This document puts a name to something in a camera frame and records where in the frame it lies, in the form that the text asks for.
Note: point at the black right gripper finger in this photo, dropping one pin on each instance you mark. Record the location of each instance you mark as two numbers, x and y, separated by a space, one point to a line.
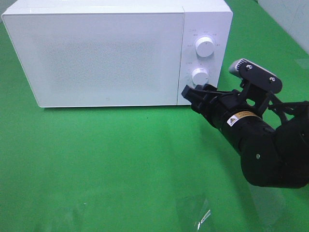
194 95
205 88

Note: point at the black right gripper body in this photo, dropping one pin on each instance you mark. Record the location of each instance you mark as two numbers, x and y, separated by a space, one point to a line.
227 111

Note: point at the white microwave door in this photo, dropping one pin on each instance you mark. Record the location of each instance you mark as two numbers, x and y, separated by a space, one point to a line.
86 60

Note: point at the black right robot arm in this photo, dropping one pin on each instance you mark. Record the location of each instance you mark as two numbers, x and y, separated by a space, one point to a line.
272 139

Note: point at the lower white microwave knob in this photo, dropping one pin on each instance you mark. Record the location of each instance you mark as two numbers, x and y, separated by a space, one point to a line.
200 76

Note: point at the white microwave knob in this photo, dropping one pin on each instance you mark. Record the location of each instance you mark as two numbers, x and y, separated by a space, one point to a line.
200 76
204 46

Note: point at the upper white microwave knob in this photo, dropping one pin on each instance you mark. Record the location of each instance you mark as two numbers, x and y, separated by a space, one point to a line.
204 46

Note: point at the white microwave oven body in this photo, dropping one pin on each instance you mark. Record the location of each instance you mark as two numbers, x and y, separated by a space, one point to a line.
211 18

